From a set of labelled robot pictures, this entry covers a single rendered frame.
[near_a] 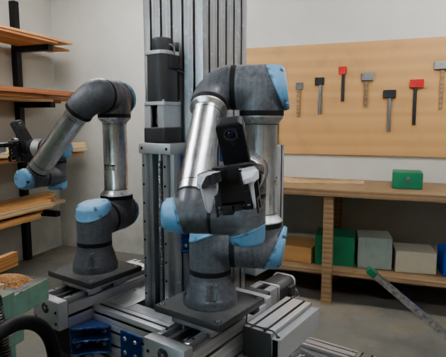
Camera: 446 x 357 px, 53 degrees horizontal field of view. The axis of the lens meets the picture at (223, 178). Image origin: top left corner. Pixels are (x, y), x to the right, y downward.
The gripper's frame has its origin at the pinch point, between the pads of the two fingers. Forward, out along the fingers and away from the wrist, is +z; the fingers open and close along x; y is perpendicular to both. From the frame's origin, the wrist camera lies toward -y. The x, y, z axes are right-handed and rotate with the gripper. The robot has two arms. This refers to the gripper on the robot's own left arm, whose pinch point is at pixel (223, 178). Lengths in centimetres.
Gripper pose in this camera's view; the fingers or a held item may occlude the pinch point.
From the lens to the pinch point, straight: 63.0
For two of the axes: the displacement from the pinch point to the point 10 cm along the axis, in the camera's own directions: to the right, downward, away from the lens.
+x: -9.8, 1.1, 1.8
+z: -1.7, 1.2, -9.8
